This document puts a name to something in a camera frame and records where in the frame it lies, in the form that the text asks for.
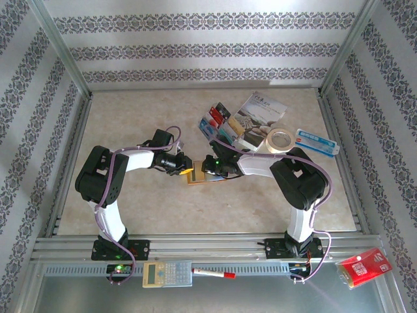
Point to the white red card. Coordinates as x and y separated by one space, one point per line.
211 123

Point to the gold card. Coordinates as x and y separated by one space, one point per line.
236 125

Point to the left control board with lights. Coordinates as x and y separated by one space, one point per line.
120 269

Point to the blue white flat packet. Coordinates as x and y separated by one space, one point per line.
316 141

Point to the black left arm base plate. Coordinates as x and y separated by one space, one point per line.
140 249

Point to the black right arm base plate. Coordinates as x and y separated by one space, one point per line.
273 249

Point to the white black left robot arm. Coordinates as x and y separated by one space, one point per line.
140 160

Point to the aluminium frame post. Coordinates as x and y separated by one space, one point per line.
350 45
58 45

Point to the black card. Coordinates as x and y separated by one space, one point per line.
223 111

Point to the beige grey calculator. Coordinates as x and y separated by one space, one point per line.
166 274

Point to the teal card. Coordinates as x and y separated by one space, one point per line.
226 134

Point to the orange card holder grey sleeves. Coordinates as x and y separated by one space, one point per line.
197 172

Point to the photo print brochure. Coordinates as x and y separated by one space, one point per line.
260 111

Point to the aluminium side rail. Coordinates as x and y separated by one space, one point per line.
345 169
70 146

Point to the grey metal shelf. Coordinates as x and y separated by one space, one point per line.
208 298

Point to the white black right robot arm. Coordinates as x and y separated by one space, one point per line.
257 164

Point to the blue card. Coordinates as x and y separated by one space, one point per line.
206 129

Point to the aluminium mounting rail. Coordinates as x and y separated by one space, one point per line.
208 247

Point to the white red marker pen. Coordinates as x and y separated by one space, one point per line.
211 272

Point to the red packet in clear wrap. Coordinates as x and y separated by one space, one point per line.
361 269

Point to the beige masking tape roll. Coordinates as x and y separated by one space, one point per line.
268 143

